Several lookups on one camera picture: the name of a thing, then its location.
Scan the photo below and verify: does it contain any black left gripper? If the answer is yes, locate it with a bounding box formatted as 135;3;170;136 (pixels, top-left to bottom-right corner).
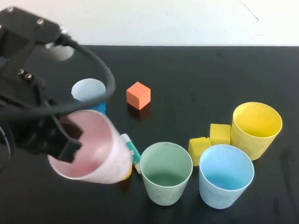
0;60;87;164

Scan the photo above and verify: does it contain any pink plastic cup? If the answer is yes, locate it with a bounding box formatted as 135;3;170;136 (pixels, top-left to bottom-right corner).
46;107;136;186

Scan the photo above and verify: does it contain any light blue plastic cup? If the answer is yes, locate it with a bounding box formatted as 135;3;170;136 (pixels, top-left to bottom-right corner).
196;143;256;211

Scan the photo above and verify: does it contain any yellow plastic cup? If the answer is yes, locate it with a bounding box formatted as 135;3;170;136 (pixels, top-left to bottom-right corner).
229;100;284;163

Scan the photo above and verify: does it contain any blue-taped conical measuring glass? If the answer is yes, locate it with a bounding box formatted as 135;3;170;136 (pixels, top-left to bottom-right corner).
69;77;108;115

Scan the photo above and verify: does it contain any yellow rubber duck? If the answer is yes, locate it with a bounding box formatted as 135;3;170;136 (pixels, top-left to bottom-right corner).
120;165;133;183

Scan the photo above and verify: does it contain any white green glue stick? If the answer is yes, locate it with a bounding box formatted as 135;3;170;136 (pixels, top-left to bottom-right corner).
119;133;143;174

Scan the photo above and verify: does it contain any orange foam cube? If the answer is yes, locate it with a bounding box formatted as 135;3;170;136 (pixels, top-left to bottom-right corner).
125;81;152;111

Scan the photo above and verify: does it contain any green plastic cup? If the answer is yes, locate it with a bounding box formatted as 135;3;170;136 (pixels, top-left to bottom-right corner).
137;140;195;208

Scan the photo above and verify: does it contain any chipped yellow foam cube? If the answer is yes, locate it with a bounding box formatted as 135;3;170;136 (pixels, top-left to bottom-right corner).
187;136;213;168

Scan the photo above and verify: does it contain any thick black cable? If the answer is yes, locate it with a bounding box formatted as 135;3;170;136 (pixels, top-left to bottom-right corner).
0;27;118;127

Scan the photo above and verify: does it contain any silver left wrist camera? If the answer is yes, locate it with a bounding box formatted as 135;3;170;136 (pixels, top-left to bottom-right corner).
44;41;75;62

